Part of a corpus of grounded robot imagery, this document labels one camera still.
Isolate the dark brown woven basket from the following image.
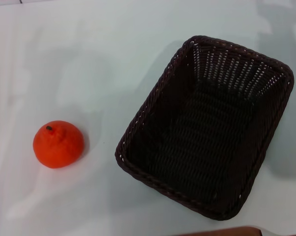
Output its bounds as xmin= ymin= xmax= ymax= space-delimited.
xmin=114 ymin=35 xmax=295 ymax=221

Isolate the orange mandarin fruit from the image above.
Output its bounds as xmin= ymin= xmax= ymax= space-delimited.
xmin=32 ymin=120 xmax=85 ymax=170

